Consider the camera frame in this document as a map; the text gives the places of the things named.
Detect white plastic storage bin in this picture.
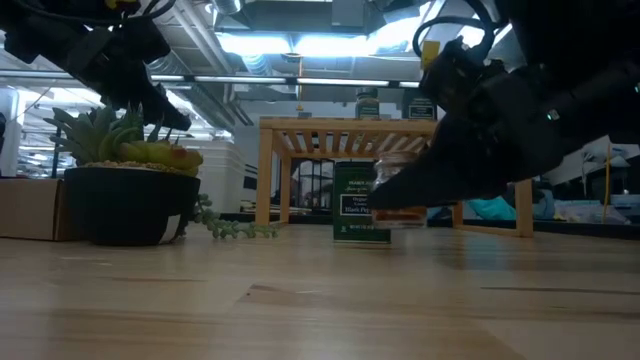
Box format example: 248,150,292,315
182,138,259,215

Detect green-lidded oregano glass jar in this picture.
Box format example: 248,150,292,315
355,86,381,120

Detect brown cardboard box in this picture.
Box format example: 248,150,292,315
0,177,76,242

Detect black plant pot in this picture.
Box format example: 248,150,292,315
63,166,202,247

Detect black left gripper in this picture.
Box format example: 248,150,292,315
67,22,192,132

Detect yellow cable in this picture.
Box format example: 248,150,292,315
602,142,614,224

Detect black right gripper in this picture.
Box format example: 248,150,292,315
367,39,576,211

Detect slatted wooden shelf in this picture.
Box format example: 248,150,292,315
254,116,535,239

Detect green black pepper tin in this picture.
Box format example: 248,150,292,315
332,160,393,245
401,92,438,121

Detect teal cloth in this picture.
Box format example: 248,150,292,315
465,195,517,221

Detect long ceiling light bar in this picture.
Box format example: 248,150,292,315
0,69,421,90

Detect green succulent plant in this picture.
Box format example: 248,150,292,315
42,102,280,240

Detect small glass saffron jar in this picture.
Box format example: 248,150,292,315
372,150,429,230

